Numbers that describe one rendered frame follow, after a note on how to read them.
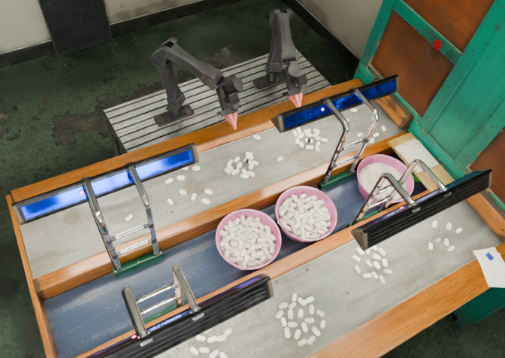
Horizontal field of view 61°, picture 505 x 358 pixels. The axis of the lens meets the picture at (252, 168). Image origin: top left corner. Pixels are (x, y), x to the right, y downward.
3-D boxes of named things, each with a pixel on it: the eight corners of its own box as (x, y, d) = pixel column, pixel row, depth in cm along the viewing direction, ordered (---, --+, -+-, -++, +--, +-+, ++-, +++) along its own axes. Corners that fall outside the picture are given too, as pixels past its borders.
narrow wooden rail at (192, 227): (40, 289, 164) (31, 279, 155) (399, 143, 227) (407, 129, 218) (44, 302, 161) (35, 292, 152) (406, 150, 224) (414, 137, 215)
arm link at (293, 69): (304, 76, 195) (303, 49, 193) (285, 76, 193) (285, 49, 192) (297, 78, 206) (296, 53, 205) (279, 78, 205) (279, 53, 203)
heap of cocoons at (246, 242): (209, 234, 181) (210, 227, 176) (258, 213, 190) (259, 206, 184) (234, 282, 170) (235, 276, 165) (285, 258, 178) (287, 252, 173)
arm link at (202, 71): (225, 70, 188) (164, 31, 185) (216, 83, 183) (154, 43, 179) (216, 86, 198) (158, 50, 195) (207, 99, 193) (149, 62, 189)
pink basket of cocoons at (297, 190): (260, 223, 188) (262, 212, 180) (296, 186, 201) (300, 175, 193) (308, 262, 179) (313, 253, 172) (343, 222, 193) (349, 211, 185)
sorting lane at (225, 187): (18, 219, 173) (16, 216, 171) (369, 96, 236) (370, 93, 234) (34, 283, 158) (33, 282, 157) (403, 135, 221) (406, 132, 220)
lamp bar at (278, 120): (270, 120, 174) (272, 107, 169) (387, 80, 196) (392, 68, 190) (279, 134, 171) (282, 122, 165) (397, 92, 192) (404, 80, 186)
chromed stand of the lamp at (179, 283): (134, 328, 157) (114, 283, 121) (184, 304, 164) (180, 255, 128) (152, 378, 148) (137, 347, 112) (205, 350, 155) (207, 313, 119)
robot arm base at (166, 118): (195, 103, 215) (188, 94, 218) (158, 116, 208) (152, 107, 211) (195, 113, 222) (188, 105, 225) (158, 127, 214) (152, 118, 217)
